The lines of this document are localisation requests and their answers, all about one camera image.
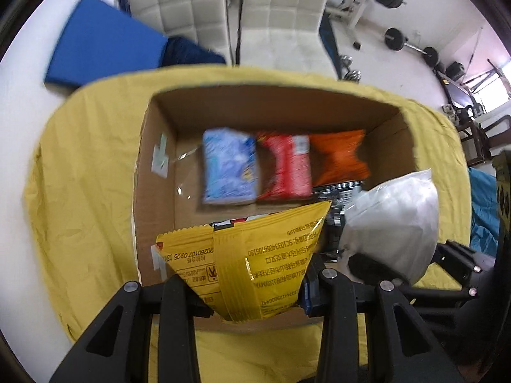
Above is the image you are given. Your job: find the yellow tablecloth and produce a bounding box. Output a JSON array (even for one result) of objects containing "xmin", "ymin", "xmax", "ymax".
[{"xmin": 24, "ymin": 66, "xmax": 472, "ymax": 383}]

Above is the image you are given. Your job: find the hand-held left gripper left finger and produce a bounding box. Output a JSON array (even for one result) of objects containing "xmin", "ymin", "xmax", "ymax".
[{"xmin": 48, "ymin": 275, "xmax": 212, "ymax": 383}]

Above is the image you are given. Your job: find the white plastic bag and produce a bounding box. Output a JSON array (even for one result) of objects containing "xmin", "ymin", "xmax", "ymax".
[{"xmin": 339, "ymin": 169, "xmax": 440, "ymax": 286}]

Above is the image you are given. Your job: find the red snack packet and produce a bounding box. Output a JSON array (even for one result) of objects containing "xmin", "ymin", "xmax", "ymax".
[{"xmin": 255, "ymin": 131, "xmax": 313, "ymax": 201}]

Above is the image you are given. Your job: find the large white quilted chair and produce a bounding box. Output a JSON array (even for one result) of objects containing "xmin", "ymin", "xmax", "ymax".
[{"xmin": 240, "ymin": 0, "xmax": 336, "ymax": 76}]

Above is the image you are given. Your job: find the black packet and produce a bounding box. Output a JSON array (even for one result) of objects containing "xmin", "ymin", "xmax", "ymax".
[{"xmin": 315, "ymin": 181, "xmax": 364, "ymax": 264}]

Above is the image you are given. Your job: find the yellow snack packet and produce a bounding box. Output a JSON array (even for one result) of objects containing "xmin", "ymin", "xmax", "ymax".
[{"xmin": 155, "ymin": 200, "xmax": 333, "ymax": 324}]

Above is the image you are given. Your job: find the blue blanket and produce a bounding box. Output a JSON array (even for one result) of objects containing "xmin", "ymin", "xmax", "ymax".
[{"xmin": 467, "ymin": 168, "xmax": 500, "ymax": 256}]

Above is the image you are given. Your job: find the dark blue cloth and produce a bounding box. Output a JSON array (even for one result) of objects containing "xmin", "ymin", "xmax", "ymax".
[{"xmin": 162, "ymin": 37, "xmax": 226, "ymax": 66}]

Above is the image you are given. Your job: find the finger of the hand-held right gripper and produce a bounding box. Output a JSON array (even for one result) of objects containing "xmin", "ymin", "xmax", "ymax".
[
  {"xmin": 429, "ymin": 239, "xmax": 485, "ymax": 288},
  {"xmin": 347, "ymin": 252, "xmax": 476, "ymax": 308}
]

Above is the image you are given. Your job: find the small white quilted chair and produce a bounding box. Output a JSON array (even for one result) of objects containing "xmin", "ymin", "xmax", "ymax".
[{"xmin": 128, "ymin": 0, "xmax": 232, "ymax": 62}]

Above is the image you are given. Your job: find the orange snack packet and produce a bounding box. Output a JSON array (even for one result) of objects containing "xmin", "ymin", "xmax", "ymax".
[{"xmin": 309, "ymin": 130, "xmax": 370, "ymax": 188}]

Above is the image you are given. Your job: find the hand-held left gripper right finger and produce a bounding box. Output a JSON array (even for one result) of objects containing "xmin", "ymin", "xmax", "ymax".
[{"xmin": 301, "ymin": 253, "xmax": 466, "ymax": 383}]

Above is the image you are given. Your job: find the blue foam mat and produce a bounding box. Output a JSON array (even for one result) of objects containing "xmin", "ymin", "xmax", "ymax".
[{"xmin": 44, "ymin": 0, "xmax": 168, "ymax": 90}]

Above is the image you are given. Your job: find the blue snack packet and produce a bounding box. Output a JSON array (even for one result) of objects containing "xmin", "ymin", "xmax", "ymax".
[{"xmin": 202, "ymin": 128, "xmax": 260, "ymax": 204}]

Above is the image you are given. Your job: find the window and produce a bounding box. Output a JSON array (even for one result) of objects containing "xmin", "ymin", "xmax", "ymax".
[{"xmin": 477, "ymin": 76, "xmax": 511, "ymax": 112}]

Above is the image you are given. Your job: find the treadmill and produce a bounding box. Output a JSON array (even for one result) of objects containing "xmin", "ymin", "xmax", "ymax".
[{"xmin": 437, "ymin": 70, "xmax": 476, "ymax": 104}]

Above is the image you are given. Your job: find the short barbell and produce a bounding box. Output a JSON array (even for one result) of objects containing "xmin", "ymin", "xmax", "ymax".
[{"xmin": 383, "ymin": 28, "xmax": 440, "ymax": 66}]

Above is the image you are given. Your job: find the cardboard box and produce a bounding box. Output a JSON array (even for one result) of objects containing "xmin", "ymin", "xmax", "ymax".
[{"xmin": 132, "ymin": 86, "xmax": 418, "ymax": 332}]

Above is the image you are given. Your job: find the white weight rack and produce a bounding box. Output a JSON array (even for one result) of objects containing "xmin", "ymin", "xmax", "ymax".
[{"xmin": 325, "ymin": 0, "xmax": 384, "ymax": 49}]

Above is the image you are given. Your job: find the dark wooden chair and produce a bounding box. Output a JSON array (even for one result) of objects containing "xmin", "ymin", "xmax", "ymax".
[{"xmin": 455, "ymin": 106, "xmax": 511, "ymax": 166}]

